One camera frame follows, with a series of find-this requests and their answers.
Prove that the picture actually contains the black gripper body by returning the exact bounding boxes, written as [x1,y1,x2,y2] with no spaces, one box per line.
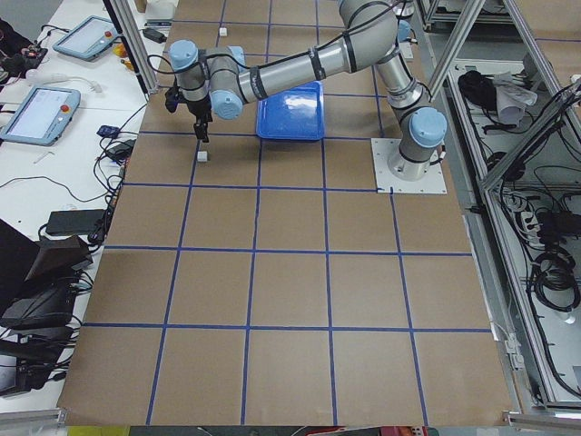
[164,82,212,119]

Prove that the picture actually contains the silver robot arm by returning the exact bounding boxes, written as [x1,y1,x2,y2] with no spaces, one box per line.
[165,1,448,182]

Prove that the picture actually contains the blue plastic tray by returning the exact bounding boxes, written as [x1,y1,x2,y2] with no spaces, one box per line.
[256,81,325,141]

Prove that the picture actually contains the small blue black device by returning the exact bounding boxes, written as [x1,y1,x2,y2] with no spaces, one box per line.
[96,124,121,139]

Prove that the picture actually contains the upper teach pendant tablet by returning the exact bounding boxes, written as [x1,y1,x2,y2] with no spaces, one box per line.
[53,15,119,61]

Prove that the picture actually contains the teach pendant tablet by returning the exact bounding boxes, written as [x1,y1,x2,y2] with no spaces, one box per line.
[1,85,81,146]
[53,15,119,61]

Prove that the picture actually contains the lower teach pendant tablet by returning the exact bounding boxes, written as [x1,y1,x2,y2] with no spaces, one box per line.
[1,85,81,146]

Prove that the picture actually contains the black power adapter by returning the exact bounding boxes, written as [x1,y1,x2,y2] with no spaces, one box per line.
[45,209,105,236]

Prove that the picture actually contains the aluminium frame post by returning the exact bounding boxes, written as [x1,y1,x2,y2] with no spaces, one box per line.
[103,0,158,95]

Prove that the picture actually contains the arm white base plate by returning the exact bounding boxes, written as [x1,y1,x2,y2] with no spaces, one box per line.
[370,138,448,195]

